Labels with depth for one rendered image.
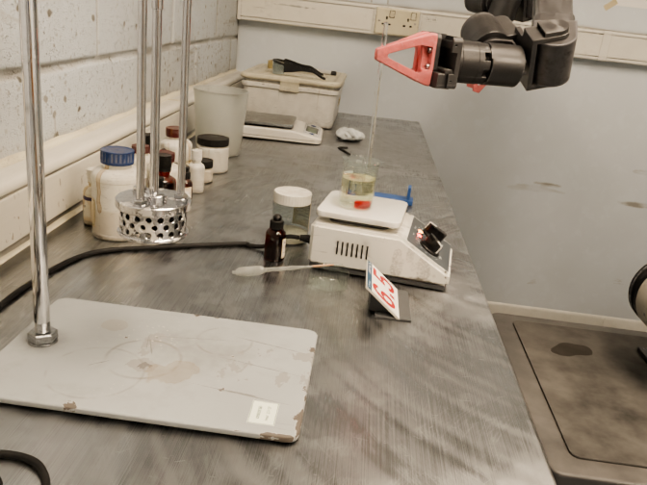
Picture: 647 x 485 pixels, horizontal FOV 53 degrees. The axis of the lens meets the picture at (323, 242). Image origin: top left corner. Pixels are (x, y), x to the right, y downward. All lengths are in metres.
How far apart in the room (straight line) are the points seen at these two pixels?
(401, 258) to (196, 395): 0.39
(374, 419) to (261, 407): 0.11
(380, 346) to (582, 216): 1.93
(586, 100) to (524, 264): 0.64
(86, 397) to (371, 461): 0.25
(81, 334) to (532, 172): 2.02
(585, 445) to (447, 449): 0.82
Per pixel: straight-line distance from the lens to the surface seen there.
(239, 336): 0.72
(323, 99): 2.01
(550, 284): 2.68
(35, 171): 0.64
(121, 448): 0.58
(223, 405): 0.61
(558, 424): 1.44
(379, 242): 0.90
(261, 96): 2.04
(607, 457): 1.40
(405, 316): 0.82
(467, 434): 0.64
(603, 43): 2.46
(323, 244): 0.91
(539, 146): 2.50
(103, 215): 0.99
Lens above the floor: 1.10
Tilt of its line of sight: 20 degrees down
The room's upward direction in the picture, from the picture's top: 6 degrees clockwise
